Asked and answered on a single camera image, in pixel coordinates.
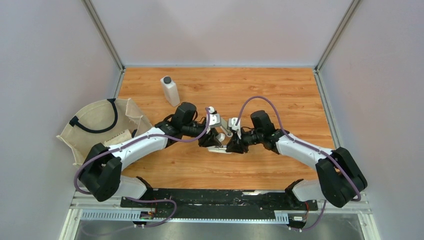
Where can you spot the cream tube in bag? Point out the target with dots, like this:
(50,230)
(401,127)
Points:
(121,137)

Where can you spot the white bottle black cap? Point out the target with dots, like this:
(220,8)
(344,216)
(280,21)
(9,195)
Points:
(170,91)

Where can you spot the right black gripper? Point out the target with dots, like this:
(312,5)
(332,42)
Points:
(237,146)

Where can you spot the aluminium frame rail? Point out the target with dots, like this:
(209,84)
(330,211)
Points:
(93,14)

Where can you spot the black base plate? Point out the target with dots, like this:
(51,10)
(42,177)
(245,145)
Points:
(208,203)

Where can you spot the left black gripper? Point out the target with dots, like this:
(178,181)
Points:
(209,139)

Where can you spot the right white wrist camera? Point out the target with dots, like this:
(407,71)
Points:
(234,127)

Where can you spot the beige canvas tote bag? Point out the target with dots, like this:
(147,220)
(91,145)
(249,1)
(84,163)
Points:
(99,121)

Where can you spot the grey slotted cable duct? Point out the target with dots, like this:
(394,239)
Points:
(137,216)

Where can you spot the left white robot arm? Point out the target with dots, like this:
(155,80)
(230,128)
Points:
(101,173)

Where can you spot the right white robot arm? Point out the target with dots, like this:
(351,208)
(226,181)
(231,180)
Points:
(339,179)

